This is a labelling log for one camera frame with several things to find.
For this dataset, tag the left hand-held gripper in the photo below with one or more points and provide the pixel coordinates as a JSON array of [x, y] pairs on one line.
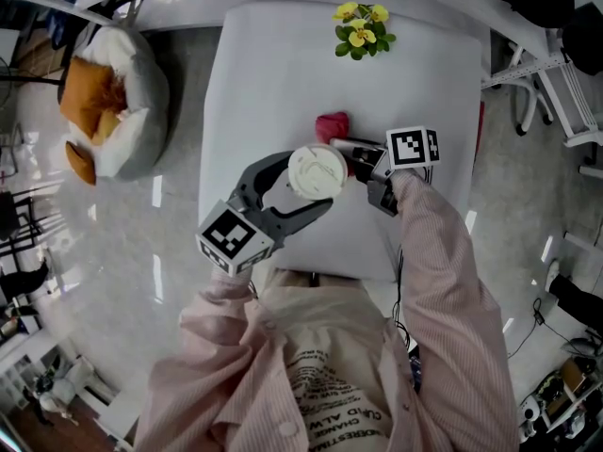
[[231, 236]]

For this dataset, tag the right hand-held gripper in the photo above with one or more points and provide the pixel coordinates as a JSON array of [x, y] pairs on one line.
[[414, 146]]

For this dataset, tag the pink cloth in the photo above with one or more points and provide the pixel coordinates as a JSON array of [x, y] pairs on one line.
[[332, 125]]

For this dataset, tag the white cup with lid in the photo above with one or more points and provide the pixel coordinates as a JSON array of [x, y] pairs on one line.
[[315, 170]]

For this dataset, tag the person's right forearm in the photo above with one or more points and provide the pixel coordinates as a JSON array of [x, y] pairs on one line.
[[433, 243]]

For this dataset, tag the person's left forearm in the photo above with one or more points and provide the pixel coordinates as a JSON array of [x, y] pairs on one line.
[[221, 304]]

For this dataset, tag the red bar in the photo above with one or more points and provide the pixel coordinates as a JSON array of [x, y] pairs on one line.
[[480, 130]]

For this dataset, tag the yellow potted flower plant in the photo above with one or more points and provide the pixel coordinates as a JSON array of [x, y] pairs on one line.
[[360, 33]]

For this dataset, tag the white grey beanbag chair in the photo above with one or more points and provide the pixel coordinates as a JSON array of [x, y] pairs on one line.
[[146, 111]]

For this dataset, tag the person's cream printed top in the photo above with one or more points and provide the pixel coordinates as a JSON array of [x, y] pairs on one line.
[[330, 346]]

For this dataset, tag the white office chair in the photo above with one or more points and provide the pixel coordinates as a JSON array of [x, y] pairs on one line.
[[532, 106]]

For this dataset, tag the person's pink striped shirt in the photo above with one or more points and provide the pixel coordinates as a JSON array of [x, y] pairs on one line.
[[226, 370]]

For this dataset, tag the small orange cushion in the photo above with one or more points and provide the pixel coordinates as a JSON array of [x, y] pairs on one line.
[[107, 127]]

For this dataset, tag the flat orange cushion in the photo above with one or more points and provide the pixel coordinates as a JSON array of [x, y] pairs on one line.
[[80, 163]]

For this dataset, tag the large orange cushion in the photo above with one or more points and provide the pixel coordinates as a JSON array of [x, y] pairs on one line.
[[85, 97]]

